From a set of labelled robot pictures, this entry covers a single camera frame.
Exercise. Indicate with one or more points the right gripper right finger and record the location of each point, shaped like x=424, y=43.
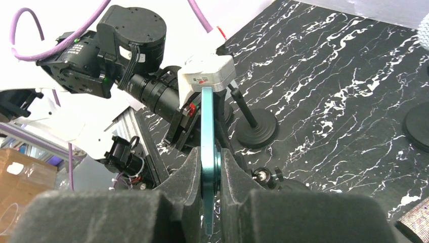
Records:
x=250, y=213

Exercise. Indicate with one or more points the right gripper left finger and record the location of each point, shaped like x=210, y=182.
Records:
x=168, y=213

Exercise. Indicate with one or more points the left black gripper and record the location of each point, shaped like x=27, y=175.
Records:
x=159, y=92

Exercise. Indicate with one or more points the black phone blue edge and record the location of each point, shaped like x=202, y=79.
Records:
x=210, y=158

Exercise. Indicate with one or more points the black phone stand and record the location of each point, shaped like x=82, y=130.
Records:
x=257, y=128

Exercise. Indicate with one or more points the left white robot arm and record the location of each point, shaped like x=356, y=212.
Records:
x=125, y=50

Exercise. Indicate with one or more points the black microphone stand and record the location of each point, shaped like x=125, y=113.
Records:
x=415, y=126

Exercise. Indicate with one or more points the cardboard box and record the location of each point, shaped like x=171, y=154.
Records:
x=23, y=178

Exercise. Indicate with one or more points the clear plastic cup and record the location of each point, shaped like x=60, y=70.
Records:
x=10, y=218

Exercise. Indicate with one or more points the glitter microphone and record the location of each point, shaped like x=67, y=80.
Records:
x=414, y=224

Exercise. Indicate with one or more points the white microphone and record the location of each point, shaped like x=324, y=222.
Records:
x=422, y=33

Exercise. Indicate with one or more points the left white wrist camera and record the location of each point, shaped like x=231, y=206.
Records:
x=210, y=70

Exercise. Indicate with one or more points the aluminium frame rail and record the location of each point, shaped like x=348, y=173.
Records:
x=95, y=143

